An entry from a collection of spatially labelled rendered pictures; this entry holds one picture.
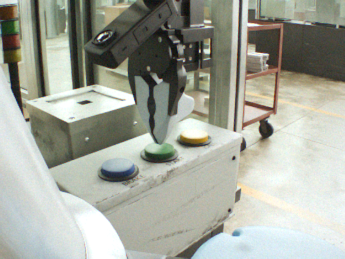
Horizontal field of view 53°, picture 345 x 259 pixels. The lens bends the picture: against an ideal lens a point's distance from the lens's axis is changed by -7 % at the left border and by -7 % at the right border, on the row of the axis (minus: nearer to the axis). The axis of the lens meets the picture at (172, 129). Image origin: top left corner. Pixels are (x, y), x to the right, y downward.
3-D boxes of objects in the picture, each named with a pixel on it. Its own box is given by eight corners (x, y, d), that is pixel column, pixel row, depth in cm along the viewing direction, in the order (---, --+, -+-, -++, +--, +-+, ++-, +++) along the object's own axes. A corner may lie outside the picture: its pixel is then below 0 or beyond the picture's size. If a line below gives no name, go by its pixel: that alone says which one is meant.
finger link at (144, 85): (183, 134, 52) (183, 69, 49) (152, 146, 48) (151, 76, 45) (167, 128, 54) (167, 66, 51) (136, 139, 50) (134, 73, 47)
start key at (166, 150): (159, 152, 52) (159, 139, 52) (180, 161, 50) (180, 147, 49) (138, 161, 50) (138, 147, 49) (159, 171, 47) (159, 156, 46)
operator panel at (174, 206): (188, 193, 69) (190, 117, 63) (236, 215, 61) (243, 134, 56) (59, 261, 50) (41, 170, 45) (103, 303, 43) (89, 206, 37)
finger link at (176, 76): (186, 116, 44) (187, 43, 41) (177, 119, 43) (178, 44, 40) (159, 108, 47) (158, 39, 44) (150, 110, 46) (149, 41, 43)
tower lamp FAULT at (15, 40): (16, 45, 79) (15, 32, 78) (23, 46, 77) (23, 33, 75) (-2, 48, 76) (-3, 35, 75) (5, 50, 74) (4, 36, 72)
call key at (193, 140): (192, 138, 57) (193, 126, 56) (212, 145, 54) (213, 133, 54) (174, 146, 54) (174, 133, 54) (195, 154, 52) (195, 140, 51)
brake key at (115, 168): (121, 168, 48) (120, 154, 47) (141, 179, 45) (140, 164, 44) (96, 178, 45) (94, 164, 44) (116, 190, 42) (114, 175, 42)
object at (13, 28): (15, 31, 78) (14, 18, 77) (23, 32, 75) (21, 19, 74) (-3, 34, 75) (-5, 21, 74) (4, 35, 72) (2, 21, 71)
